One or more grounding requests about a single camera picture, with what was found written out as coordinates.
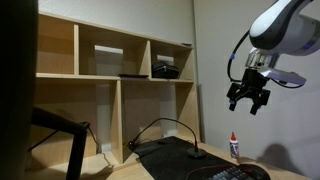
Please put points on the black round pad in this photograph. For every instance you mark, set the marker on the black round pad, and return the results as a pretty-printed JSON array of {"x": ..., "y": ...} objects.
[{"x": 260, "y": 171}]

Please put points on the white glue bottle red cap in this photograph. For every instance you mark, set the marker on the white glue bottle red cap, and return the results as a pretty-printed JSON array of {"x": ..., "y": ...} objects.
[{"x": 234, "y": 146}]

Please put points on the black metal bracket stand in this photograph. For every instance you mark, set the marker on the black metal bracket stand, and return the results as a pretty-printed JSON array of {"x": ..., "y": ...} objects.
[{"x": 71, "y": 136}]

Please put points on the dark mechanical keyboard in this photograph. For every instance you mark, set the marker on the dark mechanical keyboard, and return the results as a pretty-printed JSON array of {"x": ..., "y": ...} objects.
[{"x": 230, "y": 174}]

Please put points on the wooden shelf unit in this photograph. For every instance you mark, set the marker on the wooden shelf unit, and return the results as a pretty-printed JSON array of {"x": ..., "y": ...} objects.
[{"x": 110, "y": 100}]

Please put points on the flat black tablet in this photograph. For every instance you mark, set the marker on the flat black tablet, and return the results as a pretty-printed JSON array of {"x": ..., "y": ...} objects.
[{"x": 133, "y": 76}]

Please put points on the large black panel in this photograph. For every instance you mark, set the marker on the large black panel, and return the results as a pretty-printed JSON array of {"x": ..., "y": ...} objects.
[{"x": 15, "y": 90}]

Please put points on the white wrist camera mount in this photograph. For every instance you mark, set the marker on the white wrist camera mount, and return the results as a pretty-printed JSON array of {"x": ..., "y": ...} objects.
[{"x": 286, "y": 76}]

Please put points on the black desk mat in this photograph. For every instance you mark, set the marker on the black desk mat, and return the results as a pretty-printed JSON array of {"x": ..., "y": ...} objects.
[{"x": 173, "y": 160}]

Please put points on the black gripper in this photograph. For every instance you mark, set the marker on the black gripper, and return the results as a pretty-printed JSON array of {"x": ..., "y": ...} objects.
[{"x": 255, "y": 81}]

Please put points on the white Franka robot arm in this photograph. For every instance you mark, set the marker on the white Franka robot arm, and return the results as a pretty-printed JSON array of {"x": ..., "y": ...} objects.
[{"x": 283, "y": 20}]

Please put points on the small dark flat object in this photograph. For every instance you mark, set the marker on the small dark flat object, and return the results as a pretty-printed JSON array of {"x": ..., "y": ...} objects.
[{"x": 187, "y": 44}]

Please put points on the black box on shelf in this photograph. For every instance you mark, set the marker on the black box on shelf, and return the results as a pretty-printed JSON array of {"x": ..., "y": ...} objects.
[{"x": 165, "y": 70}]

